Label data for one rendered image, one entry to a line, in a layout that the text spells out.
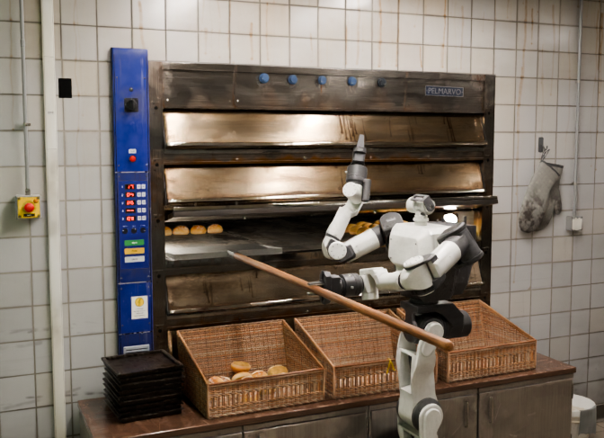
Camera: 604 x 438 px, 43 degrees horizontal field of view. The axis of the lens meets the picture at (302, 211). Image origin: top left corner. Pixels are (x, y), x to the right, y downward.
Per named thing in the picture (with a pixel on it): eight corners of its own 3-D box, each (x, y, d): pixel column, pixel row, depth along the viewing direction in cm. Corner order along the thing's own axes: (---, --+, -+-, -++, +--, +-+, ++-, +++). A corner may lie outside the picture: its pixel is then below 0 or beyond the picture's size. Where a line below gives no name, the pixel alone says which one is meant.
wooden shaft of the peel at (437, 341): (455, 352, 208) (456, 341, 207) (446, 353, 206) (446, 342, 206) (239, 258, 362) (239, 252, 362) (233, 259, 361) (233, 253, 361)
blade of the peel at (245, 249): (282, 253, 381) (282, 247, 381) (174, 260, 358) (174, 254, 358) (256, 244, 414) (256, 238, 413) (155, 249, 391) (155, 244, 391)
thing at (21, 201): (15, 218, 329) (14, 194, 328) (39, 217, 333) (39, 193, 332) (16, 219, 322) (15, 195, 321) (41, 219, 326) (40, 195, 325)
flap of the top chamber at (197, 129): (165, 149, 351) (160, 108, 356) (483, 147, 423) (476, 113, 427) (167, 146, 347) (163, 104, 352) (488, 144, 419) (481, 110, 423)
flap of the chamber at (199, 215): (173, 217, 341) (164, 222, 360) (498, 203, 413) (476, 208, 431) (173, 211, 342) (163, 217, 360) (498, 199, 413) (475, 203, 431)
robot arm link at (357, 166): (368, 157, 340) (365, 183, 336) (346, 155, 340) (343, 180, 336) (371, 147, 328) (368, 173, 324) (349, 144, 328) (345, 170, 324)
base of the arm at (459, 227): (449, 273, 296) (467, 259, 302) (471, 267, 285) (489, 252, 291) (430, 241, 296) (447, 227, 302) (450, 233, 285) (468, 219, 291)
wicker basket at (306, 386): (174, 386, 362) (173, 329, 359) (284, 371, 385) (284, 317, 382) (206, 421, 318) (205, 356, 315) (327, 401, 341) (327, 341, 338)
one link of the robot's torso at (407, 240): (432, 288, 338) (434, 208, 335) (486, 302, 309) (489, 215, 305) (377, 295, 324) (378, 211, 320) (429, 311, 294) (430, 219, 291)
